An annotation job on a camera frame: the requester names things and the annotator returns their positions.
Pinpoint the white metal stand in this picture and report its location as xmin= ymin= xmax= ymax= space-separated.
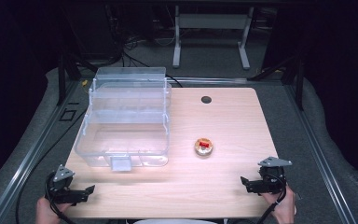
xmin=172 ymin=4 xmax=255 ymax=71

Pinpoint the aluminium rail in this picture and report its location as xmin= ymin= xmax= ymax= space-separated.
xmin=0 ymin=78 xmax=80 ymax=224
xmin=282 ymin=83 xmax=358 ymax=224
xmin=167 ymin=77 xmax=250 ymax=86

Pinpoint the left hand-held gripper black cable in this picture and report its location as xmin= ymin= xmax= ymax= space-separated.
xmin=45 ymin=171 xmax=77 ymax=224

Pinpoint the person's right hand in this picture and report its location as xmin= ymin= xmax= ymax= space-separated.
xmin=261 ymin=185 xmax=296 ymax=224

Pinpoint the clear plastic tiered storage box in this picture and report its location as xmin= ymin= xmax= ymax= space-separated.
xmin=74 ymin=66 xmax=172 ymax=173

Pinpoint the black cable behind box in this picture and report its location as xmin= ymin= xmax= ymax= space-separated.
xmin=165 ymin=74 xmax=184 ymax=89

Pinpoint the round snack with red label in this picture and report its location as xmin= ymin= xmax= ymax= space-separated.
xmin=194 ymin=137 xmax=214 ymax=157

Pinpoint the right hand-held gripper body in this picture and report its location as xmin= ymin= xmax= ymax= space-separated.
xmin=255 ymin=156 xmax=293 ymax=194

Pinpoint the hand-held gripper black cable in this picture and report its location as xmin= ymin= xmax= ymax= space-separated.
xmin=255 ymin=172 xmax=288 ymax=224
xmin=45 ymin=171 xmax=77 ymax=224

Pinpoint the person's left hand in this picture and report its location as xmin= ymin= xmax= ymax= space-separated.
xmin=35 ymin=197 xmax=73 ymax=224

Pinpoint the black metal stand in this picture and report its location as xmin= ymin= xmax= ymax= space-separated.
xmin=56 ymin=50 xmax=99 ymax=106
xmin=247 ymin=50 xmax=306 ymax=111

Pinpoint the long black floor cable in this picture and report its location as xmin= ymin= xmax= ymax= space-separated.
xmin=14 ymin=106 xmax=89 ymax=224

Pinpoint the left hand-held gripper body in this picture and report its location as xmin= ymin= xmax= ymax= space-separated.
xmin=45 ymin=164 xmax=88 ymax=205

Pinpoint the right hand-held gripper black cable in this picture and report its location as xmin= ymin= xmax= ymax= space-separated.
xmin=255 ymin=172 xmax=288 ymax=224

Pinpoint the tangle of dark cables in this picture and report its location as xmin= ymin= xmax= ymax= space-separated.
xmin=105 ymin=29 xmax=176 ymax=69

